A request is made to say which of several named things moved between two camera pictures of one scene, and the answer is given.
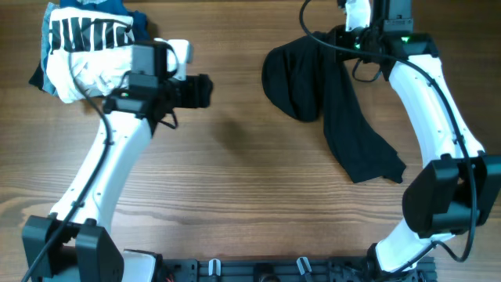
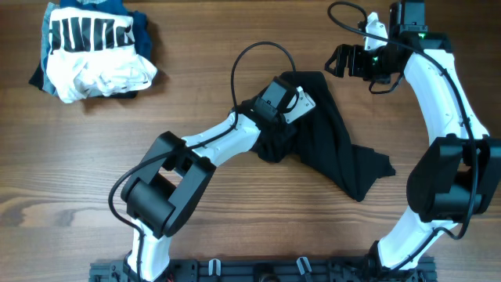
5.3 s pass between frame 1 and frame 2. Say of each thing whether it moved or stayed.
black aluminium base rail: stayed
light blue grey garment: stayed
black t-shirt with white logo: moved
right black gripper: moved
